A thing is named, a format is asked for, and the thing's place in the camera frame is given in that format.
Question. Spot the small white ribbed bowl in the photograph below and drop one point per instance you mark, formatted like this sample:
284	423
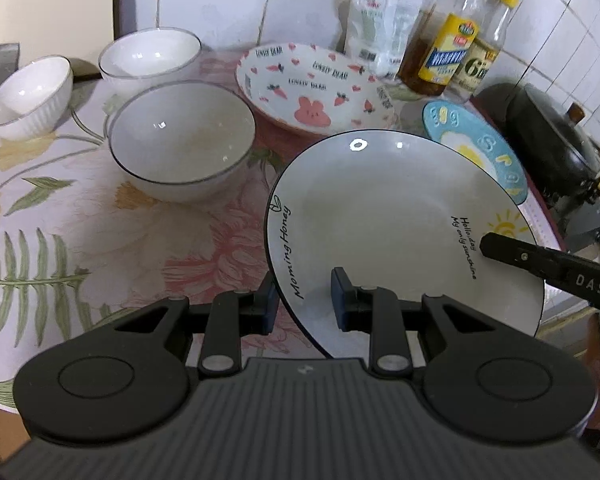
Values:
34	98

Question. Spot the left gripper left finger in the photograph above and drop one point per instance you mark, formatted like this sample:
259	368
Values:
234	315

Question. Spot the white plate with black rim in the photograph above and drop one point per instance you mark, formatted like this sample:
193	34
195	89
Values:
395	211

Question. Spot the blue fried egg plate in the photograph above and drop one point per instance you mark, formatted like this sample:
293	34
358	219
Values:
455	127

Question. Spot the cooking wine bottle yellow label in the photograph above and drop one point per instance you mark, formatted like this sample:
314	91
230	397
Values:
443	33

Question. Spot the white bowl black rim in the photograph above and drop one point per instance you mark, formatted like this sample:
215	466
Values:
183	142

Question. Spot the white vinegar bottle yellow cap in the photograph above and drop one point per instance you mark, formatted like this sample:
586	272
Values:
483	51

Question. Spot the rabbit carrot deep plate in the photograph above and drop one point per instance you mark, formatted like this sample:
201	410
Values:
312	90

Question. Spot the black wok with glass lid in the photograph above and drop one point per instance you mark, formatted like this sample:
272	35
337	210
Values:
549	142

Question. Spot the white plastic seasoning bag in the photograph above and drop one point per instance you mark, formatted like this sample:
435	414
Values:
377	33

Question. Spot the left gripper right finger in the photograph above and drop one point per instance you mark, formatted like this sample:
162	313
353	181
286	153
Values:
377	312

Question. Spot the white ribbed bowl back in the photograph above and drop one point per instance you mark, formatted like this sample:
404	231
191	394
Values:
148	58

